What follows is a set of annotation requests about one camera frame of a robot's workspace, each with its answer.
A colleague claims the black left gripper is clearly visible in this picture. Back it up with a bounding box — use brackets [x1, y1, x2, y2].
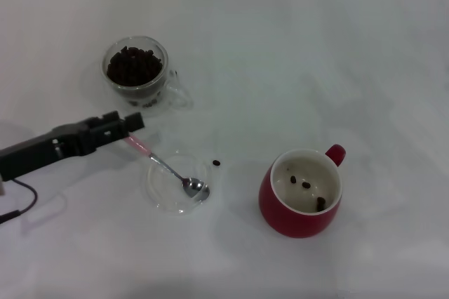
[0, 110, 146, 182]

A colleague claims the pink handled metal spoon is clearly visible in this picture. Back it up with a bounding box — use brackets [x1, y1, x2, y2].
[122, 133, 210, 199]

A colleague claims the red mug white inside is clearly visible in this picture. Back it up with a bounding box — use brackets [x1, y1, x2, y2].
[258, 143, 347, 239]

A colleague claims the heap of coffee beans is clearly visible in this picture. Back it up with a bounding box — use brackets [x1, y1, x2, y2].
[106, 45, 164, 88]

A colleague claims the clear glass saucer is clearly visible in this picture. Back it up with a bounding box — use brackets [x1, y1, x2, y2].
[146, 153, 212, 215]

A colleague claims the clear glass cup with handle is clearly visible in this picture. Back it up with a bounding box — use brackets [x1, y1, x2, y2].
[101, 35, 194, 118]

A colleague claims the dark left gripper cable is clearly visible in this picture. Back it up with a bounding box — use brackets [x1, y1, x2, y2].
[0, 178, 39, 225]

